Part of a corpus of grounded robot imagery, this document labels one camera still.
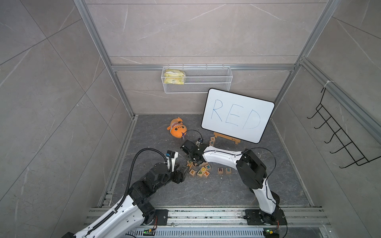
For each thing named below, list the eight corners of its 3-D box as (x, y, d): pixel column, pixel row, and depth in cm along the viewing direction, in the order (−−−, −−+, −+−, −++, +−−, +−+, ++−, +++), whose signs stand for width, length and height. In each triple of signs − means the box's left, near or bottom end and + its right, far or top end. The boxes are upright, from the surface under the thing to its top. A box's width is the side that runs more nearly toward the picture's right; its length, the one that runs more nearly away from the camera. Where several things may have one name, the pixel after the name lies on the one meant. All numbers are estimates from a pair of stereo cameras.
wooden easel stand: (212, 137, 107) (213, 133, 103) (213, 135, 108) (214, 131, 105) (239, 145, 102) (240, 142, 99) (239, 143, 104) (241, 139, 100)
